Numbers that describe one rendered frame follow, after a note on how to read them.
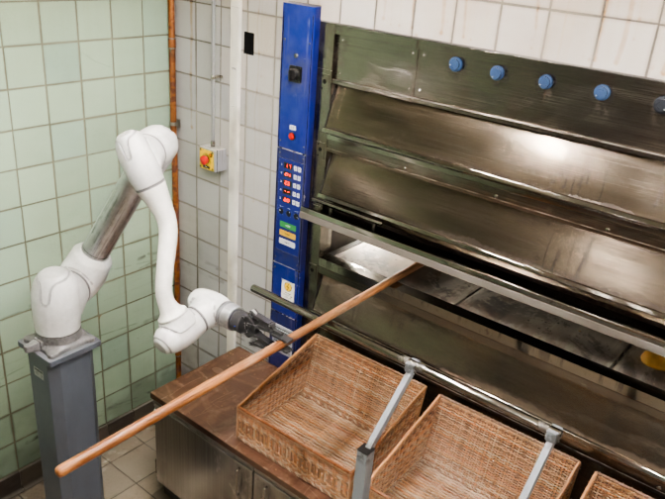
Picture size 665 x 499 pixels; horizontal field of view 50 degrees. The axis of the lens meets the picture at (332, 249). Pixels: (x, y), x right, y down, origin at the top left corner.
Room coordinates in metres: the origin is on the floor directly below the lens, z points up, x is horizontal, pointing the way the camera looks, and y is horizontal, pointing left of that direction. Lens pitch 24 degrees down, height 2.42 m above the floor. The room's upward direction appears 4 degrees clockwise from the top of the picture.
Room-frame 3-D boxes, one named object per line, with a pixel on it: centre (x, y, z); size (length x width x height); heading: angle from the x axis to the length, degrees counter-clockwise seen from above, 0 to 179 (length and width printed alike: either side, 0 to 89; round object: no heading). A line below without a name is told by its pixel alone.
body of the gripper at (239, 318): (2.06, 0.26, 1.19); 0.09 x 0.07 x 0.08; 54
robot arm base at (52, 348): (2.15, 0.96, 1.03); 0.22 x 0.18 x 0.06; 144
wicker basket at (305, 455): (2.25, -0.04, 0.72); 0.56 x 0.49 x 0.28; 54
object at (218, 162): (2.99, 0.55, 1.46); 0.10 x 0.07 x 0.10; 53
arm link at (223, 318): (2.10, 0.32, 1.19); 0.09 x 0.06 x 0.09; 144
